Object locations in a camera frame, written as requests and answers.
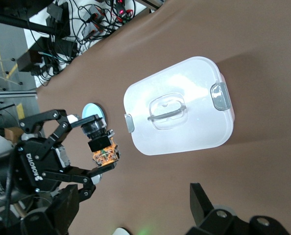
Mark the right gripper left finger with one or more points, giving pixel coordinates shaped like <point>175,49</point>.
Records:
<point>59,210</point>

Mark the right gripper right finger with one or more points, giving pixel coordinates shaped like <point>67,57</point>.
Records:
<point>201,208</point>

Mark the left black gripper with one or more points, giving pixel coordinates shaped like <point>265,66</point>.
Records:
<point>35,169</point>

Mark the orange push-button switch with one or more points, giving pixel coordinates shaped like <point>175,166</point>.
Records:
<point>104,144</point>

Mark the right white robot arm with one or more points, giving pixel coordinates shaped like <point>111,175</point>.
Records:
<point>122,232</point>

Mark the light blue round plate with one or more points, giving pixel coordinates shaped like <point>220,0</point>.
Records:
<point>91,110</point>

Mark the grey box latch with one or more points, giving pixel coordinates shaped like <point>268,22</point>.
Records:
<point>130,123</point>
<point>221,96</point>

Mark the white lidded storage box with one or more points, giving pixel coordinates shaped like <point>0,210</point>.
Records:
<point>184,137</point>

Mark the black tripod pole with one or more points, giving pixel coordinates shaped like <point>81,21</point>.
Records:
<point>18,22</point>

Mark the black power adapter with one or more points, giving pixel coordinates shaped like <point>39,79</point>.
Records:
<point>55,12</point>

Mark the aluminium frame profile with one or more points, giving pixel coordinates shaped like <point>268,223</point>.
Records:
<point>13,94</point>

